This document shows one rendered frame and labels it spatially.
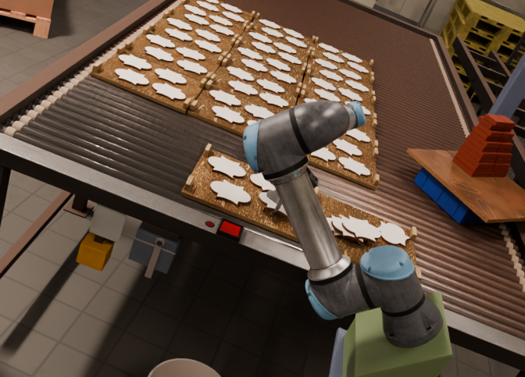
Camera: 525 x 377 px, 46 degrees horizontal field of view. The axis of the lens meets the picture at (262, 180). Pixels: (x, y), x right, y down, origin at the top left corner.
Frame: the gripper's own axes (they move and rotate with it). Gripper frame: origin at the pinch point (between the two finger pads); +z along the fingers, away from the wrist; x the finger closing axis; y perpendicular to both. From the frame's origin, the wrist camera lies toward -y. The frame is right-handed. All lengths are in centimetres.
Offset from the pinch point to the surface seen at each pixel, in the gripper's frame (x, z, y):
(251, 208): 3.2, 3.8, 8.1
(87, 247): 21, 29, 52
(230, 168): -15.2, 1.5, 19.3
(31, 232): -28, 68, 87
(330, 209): -16.4, 2.9, -19.3
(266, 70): -129, -5, 21
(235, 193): -0.1, 2.5, 14.7
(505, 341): 18, 8, -82
